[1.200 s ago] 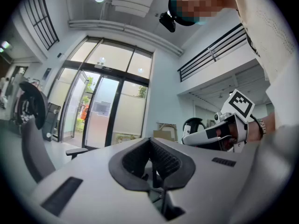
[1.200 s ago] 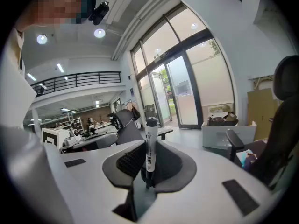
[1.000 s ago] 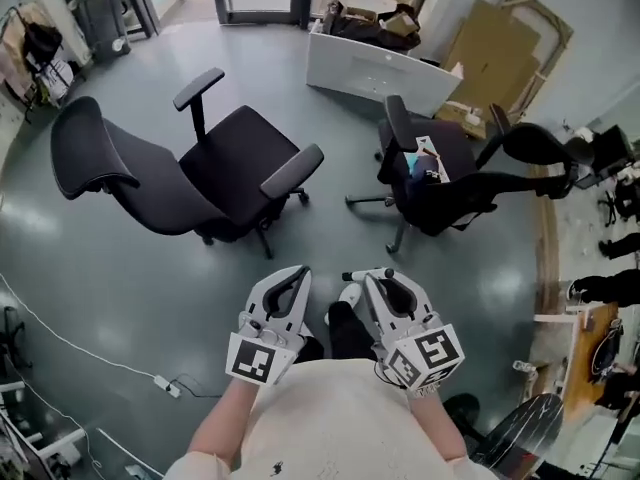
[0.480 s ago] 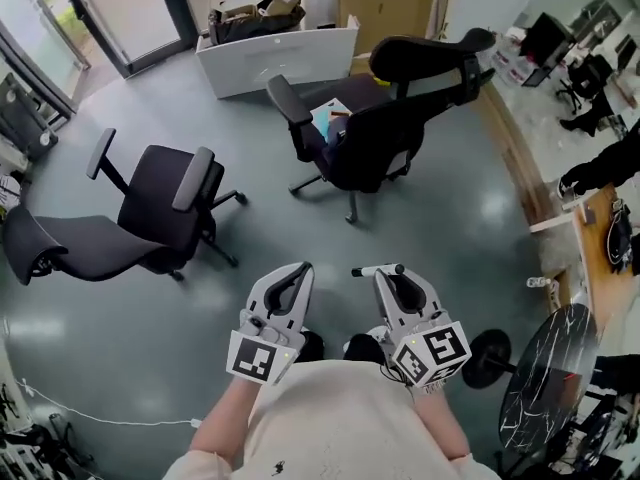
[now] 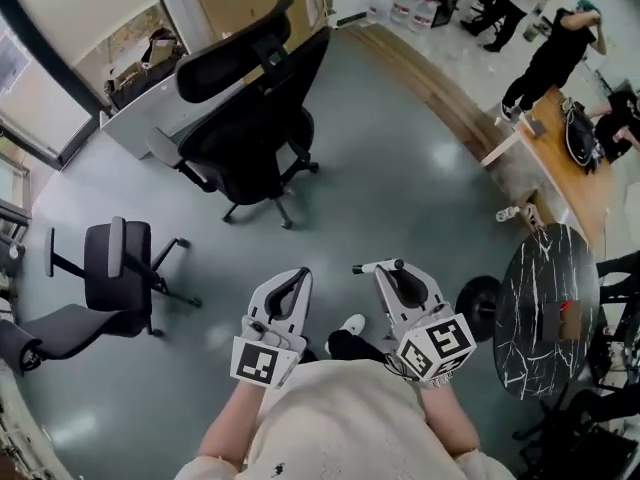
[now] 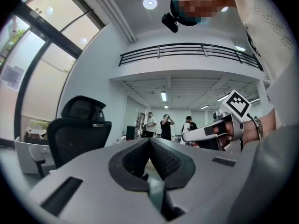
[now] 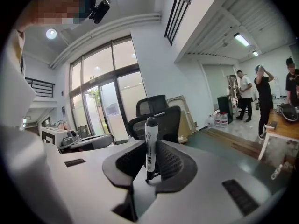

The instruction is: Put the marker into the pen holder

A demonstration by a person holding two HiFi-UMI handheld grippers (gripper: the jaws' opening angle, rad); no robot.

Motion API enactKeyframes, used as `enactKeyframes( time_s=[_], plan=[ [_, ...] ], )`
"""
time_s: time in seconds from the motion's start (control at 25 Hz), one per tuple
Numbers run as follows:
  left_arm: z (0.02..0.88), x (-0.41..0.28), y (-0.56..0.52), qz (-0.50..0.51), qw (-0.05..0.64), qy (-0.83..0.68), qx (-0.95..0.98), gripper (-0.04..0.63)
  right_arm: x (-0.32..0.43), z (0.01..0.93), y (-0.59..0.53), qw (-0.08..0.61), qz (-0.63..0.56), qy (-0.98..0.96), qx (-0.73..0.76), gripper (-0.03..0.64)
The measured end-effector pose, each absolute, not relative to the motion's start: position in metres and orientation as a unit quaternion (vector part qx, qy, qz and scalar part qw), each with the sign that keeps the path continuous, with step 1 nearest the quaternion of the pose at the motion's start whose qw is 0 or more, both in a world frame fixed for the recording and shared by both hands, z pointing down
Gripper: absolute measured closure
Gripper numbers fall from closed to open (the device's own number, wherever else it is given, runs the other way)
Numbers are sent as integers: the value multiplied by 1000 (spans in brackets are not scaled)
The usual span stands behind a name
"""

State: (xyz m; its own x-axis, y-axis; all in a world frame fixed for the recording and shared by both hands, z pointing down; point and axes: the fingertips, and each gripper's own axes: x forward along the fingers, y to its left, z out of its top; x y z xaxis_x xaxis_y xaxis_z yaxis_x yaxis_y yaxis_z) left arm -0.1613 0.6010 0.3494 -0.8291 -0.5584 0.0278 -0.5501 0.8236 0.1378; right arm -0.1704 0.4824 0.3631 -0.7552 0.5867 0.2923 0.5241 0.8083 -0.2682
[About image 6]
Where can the white desk partition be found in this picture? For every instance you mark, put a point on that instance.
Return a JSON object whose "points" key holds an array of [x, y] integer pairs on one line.
{"points": [[25, 155]]}

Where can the black window frame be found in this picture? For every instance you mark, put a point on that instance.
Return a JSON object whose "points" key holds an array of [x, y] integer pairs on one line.
{"points": [[35, 55]]}

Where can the black computer monitor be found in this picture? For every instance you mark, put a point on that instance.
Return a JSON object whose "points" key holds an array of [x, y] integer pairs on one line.
{"points": [[131, 132]]}

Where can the long ceiling tube light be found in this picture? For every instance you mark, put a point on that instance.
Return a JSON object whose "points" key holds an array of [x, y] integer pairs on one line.
{"points": [[163, 96], [223, 97]]}

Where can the black balcony railing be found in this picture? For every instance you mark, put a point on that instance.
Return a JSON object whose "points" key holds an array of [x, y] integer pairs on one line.
{"points": [[187, 51]]}

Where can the teal and black head mount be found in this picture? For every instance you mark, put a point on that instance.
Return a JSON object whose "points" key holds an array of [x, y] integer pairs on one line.
{"points": [[184, 17]]}

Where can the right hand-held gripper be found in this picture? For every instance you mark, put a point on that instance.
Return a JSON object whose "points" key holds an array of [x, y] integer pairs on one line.
{"points": [[236, 106]]}

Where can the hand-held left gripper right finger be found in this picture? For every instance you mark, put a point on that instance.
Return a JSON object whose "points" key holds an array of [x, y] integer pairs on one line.
{"points": [[205, 185]]}

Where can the metal wristwatch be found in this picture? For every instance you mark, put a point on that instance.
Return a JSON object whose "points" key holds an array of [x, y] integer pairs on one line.
{"points": [[258, 128]]}

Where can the person's right forearm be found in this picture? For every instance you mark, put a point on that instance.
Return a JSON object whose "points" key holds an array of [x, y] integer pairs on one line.
{"points": [[268, 122]]}

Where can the grey trousers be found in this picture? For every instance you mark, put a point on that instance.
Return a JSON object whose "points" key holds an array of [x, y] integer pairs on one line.
{"points": [[268, 176]]}

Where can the black head camera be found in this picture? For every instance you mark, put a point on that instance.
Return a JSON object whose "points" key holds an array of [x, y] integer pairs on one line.
{"points": [[170, 22]]}

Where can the black mesh office chair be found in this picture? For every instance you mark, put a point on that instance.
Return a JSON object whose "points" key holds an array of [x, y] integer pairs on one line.
{"points": [[79, 132]]}

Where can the person's right hand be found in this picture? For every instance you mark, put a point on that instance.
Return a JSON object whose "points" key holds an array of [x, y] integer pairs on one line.
{"points": [[248, 132]]}

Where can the round ceiling light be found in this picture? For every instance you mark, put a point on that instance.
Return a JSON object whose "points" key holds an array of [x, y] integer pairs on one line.
{"points": [[150, 3]]}

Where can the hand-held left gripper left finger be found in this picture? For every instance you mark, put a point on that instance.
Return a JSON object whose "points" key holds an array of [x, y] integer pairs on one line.
{"points": [[98, 195]]}

